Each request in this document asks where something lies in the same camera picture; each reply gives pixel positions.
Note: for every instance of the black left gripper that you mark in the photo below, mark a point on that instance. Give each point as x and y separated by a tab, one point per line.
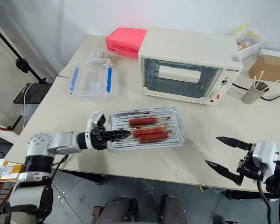
98	139

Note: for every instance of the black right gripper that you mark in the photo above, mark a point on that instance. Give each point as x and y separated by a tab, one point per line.
248	166

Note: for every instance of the silver metal baking tray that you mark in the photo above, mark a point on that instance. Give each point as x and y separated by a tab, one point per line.
175	130

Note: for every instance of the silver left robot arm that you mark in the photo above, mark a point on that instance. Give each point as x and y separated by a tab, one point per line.
58	141

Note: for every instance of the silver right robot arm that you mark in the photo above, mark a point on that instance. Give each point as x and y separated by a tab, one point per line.
274	177

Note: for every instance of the red sausage on skewer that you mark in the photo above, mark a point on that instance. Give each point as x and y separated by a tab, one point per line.
142	121
154	137
149	132

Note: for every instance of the white oven knob red mark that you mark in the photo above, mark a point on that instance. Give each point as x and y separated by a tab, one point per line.
216	96

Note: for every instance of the glass toaster oven door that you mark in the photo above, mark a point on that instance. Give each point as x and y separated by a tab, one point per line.
177	87

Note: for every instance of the cream white toaster oven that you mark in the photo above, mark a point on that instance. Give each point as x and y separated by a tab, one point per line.
189	44

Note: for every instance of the clear container blue clasps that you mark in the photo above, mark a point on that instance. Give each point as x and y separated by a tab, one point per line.
91	80

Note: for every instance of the grey cup of skewers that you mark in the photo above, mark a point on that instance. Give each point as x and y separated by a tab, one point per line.
253	94

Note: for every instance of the dark rounded shape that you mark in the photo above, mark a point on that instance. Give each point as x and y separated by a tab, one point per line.
173	210
116	210

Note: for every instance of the clear bag of small parts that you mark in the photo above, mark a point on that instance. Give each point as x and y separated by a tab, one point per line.
107	57

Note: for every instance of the red flat box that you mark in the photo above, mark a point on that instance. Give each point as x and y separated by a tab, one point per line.
123	52
127	36

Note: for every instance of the black flat platform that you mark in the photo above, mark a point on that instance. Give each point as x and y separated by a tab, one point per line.
32	93

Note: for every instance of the brown cardboard box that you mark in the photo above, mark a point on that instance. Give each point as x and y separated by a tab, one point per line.
269	68

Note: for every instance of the white plastic bin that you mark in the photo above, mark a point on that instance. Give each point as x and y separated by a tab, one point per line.
253	47

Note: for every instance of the yellow paper package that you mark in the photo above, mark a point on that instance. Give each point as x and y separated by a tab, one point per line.
7	171

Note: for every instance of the black stand pole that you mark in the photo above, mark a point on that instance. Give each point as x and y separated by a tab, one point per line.
18	63

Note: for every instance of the yellow zip bag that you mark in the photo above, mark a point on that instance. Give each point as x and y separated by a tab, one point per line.
241	30

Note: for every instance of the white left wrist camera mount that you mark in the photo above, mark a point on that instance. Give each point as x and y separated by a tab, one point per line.
96	119

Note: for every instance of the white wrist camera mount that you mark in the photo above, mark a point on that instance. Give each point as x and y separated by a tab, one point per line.
96	119
266	152

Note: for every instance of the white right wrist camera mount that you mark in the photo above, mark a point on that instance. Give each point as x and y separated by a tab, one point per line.
266	152

